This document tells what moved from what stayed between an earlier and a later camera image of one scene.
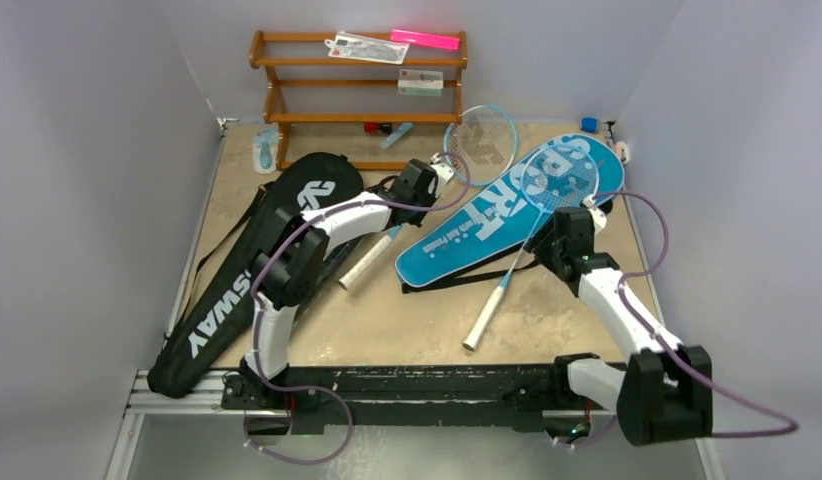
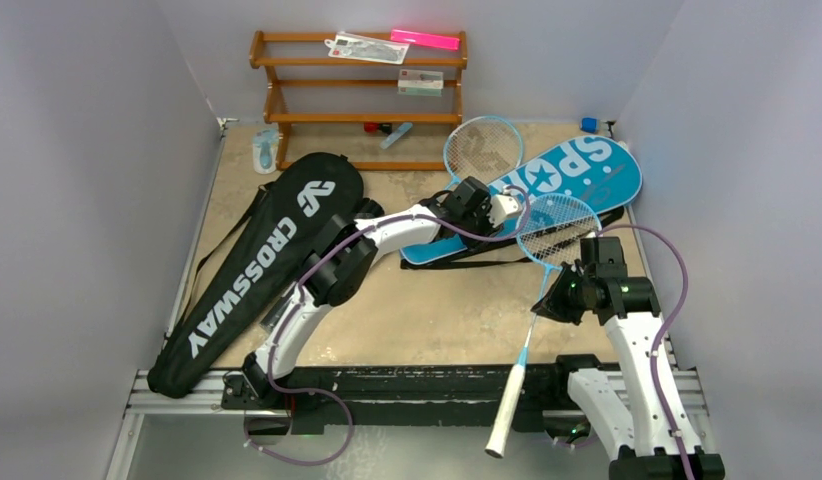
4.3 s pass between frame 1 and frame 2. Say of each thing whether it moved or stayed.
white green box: stayed
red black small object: stayed
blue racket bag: moved
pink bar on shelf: stayed
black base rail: stayed
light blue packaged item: stayed
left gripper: moved
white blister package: stayed
